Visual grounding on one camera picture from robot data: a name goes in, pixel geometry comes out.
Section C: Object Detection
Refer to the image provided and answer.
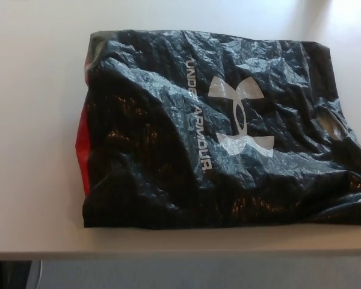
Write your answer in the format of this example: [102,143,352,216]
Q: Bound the black Under Armour plastic bag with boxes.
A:
[73,29,361,232]

